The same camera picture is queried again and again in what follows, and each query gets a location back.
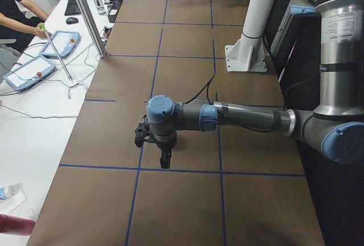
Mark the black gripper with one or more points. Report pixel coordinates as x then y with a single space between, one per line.
164 145

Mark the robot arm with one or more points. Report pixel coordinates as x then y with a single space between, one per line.
334 127

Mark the white mounting pillar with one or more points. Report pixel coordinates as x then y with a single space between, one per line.
247 54

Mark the far teach pendant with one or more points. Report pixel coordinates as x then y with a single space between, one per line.
64 42

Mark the teach pendant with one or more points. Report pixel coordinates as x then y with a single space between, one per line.
64 42
30 73

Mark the near teach pendant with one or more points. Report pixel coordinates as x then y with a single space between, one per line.
30 73

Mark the black computer mouse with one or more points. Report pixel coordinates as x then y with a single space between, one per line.
71 20

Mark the red bottle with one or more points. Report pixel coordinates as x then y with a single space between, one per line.
13 225

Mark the black keyboard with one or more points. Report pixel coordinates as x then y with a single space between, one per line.
72 8

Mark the metal reacher stick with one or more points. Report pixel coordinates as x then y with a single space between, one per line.
73 82

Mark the person in black shirt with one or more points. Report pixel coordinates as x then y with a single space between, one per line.
15 25

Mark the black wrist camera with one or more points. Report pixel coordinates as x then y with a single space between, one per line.
143 133

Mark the aluminium frame post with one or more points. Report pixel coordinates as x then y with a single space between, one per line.
91 26

